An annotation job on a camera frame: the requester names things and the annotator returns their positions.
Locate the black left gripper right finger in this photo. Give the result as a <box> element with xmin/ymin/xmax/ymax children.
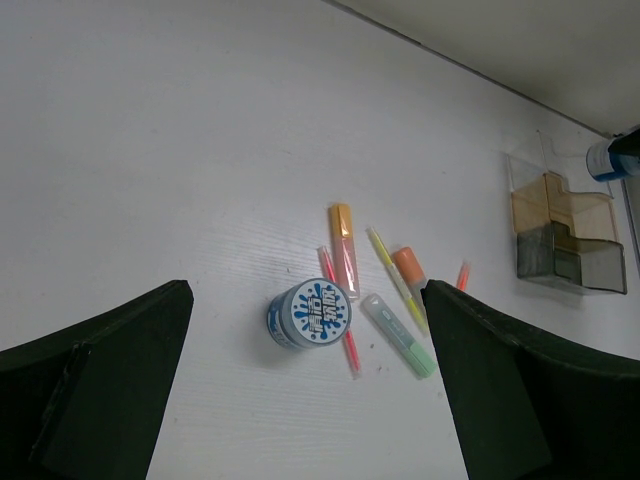
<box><xmin>421</xmin><ymin>280</ymin><xmax>639</xmax><ymax>479</ymax></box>

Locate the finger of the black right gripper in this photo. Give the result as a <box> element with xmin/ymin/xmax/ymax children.
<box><xmin>607</xmin><ymin>127</ymin><xmax>640</xmax><ymax>155</ymax></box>

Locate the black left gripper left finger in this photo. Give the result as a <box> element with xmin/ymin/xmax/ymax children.
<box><xmin>1</xmin><ymin>280</ymin><xmax>193</xmax><ymax>479</ymax></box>

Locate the blue round putty jar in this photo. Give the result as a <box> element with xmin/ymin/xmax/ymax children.
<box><xmin>266</xmin><ymin>278</ymin><xmax>352</xmax><ymax>350</ymax></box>

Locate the tiered acrylic organizer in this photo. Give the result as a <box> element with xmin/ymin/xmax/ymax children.
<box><xmin>506</xmin><ymin>131</ymin><xmax>628</xmax><ymax>295</ymax></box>

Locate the green-capped clear highlighter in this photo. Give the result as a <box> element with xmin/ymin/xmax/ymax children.
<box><xmin>361</xmin><ymin>294</ymin><xmax>437</xmax><ymax>379</ymax></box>

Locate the thin orange pen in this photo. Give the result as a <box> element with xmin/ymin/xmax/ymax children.
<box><xmin>456</xmin><ymin>260</ymin><xmax>471</xmax><ymax>291</ymax></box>

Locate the orange-capped clear highlighter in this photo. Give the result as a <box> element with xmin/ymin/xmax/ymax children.
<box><xmin>392</xmin><ymin>247</ymin><xmax>427</xmax><ymax>300</ymax></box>

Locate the thin yellow pen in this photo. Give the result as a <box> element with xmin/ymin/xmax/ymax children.
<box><xmin>366</xmin><ymin>227</ymin><xmax>429</xmax><ymax>336</ymax></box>

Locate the yellow-capped pink highlighter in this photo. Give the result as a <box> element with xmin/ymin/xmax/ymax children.
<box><xmin>329</xmin><ymin>203</ymin><xmax>360</xmax><ymax>300</ymax></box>

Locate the thin pink pen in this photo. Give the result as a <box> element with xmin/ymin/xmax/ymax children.
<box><xmin>317</xmin><ymin>245</ymin><xmax>362</xmax><ymax>380</ymax></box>

